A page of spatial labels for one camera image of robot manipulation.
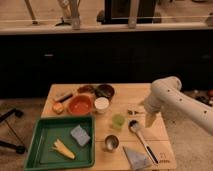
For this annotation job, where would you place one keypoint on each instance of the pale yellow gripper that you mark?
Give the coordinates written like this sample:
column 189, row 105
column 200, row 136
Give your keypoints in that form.
column 149, row 119

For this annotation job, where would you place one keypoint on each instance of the small metal cup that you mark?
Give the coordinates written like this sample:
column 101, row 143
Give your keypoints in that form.
column 111, row 143

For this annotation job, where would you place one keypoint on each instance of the orange bowl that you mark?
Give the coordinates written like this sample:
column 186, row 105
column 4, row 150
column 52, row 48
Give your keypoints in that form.
column 80, row 105

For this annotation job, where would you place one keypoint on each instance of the dark brown bowl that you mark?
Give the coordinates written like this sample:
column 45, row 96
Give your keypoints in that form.
column 105, row 90

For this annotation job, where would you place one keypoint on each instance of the blue sponge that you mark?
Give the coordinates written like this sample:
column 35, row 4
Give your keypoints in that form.
column 80, row 135

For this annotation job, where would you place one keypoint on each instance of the white cup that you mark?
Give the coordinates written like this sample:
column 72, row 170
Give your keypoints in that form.
column 101, row 104

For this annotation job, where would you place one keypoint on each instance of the green plastic tray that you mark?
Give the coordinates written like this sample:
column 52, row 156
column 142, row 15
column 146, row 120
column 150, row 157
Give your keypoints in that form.
column 41, row 156

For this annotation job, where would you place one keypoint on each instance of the yellow banana toy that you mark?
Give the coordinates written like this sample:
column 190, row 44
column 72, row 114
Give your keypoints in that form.
column 62, row 149

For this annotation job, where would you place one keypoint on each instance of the orange toy fruit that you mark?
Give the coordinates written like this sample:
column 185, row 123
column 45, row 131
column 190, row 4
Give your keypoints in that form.
column 58, row 107

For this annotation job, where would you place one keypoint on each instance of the green plastic cup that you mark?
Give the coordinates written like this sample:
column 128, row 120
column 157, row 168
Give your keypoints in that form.
column 118, row 121

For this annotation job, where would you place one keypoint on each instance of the small brown plate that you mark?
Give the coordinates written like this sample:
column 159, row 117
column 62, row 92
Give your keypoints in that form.
column 86, row 89

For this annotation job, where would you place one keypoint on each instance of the dish brush black handle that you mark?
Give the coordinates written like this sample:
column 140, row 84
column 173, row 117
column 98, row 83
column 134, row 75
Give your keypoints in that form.
column 134, row 127

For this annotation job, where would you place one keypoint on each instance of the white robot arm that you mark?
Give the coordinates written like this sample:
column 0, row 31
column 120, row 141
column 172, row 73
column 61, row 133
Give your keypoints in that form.
column 167, row 91

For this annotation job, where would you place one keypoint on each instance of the black stand leg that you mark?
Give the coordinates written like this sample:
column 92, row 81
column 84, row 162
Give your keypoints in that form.
column 19, row 149

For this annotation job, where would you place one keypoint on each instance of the grey folded cloth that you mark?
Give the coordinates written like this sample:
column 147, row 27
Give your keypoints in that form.
column 138, row 161

